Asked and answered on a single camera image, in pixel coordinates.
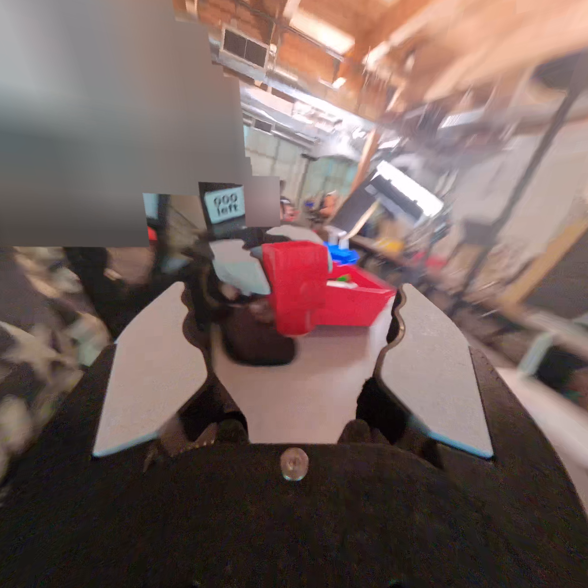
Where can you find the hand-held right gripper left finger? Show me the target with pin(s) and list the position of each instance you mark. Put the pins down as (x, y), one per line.
(147, 377)

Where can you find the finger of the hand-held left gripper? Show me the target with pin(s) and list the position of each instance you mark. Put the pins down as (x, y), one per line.
(241, 268)

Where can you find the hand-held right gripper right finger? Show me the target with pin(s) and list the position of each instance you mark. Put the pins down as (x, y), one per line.
(436, 377)

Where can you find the red foam block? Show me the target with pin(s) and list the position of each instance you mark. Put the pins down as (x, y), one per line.
(296, 285)

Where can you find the red plastic bin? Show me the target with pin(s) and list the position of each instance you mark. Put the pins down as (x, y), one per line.
(363, 303)

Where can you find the blue plastic bin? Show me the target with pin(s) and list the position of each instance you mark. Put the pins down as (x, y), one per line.
(344, 255)

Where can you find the black dimpled pad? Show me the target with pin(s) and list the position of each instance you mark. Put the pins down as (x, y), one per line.
(257, 344)

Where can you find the bright light panel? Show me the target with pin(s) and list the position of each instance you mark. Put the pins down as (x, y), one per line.
(409, 188)

